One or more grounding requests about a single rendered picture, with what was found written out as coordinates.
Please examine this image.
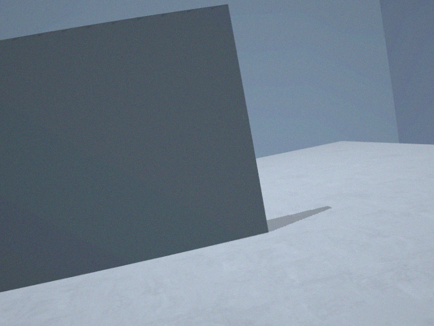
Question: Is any dark grey flat board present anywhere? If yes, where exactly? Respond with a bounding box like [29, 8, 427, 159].
[0, 4, 269, 292]

